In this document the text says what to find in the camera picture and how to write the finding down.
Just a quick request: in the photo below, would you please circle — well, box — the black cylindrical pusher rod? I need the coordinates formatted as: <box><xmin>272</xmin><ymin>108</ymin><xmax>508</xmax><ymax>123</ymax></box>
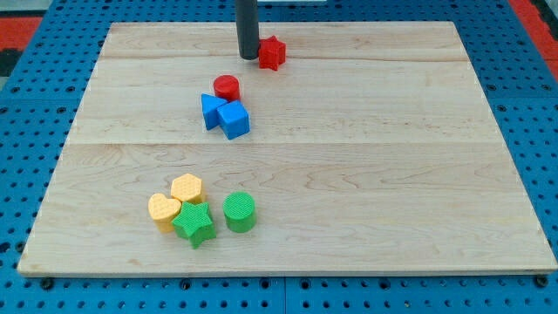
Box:
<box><xmin>235</xmin><ymin>0</ymin><xmax>260</xmax><ymax>60</ymax></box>

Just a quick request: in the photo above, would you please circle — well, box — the red star block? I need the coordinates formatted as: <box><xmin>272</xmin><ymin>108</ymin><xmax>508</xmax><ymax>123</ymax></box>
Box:
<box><xmin>258</xmin><ymin>36</ymin><xmax>286</xmax><ymax>71</ymax></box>

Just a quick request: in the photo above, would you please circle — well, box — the red circle block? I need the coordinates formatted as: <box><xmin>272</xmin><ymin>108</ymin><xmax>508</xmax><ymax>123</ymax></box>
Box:
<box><xmin>213</xmin><ymin>75</ymin><xmax>241</xmax><ymax>101</ymax></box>

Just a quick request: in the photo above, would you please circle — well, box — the green circle block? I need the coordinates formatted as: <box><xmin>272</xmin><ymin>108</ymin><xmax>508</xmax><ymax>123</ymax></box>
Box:
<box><xmin>222</xmin><ymin>191</ymin><xmax>257</xmax><ymax>233</ymax></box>

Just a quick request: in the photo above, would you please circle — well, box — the green star block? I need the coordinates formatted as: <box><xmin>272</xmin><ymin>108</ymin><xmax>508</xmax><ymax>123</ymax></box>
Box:
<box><xmin>172</xmin><ymin>202</ymin><xmax>216</xmax><ymax>249</ymax></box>

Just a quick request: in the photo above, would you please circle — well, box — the blue triangle block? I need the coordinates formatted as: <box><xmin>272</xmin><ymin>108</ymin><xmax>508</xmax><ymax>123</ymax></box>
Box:
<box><xmin>201</xmin><ymin>93</ymin><xmax>228</xmax><ymax>130</ymax></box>

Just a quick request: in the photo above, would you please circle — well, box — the blue cube block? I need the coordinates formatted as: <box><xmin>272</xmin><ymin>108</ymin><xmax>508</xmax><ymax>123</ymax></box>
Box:
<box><xmin>217</xmin><ymin>100</ymin><xmax>250</xmax><ymax>140</ymax></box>

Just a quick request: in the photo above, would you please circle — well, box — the yellow hexagon block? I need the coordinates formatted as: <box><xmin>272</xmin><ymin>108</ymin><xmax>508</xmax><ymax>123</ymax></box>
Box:
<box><xmin>171</xmin><ymin>174</ymin><xmax>206</xmax><ymax>204</ymax></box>

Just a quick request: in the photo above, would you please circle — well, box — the light wooden board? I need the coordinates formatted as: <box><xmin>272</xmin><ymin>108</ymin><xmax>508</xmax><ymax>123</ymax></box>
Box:
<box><xmin>17</xmin><ymin>22</ymin><xmax>557</xmax><ymax>278</ymax></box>

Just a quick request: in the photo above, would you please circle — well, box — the yellow heart block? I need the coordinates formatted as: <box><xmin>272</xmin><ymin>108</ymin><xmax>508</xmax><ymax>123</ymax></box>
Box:
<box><xmin>147</xmin><ymin>193</ymin><xmax>182</xmax><ymax>233</ymax></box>

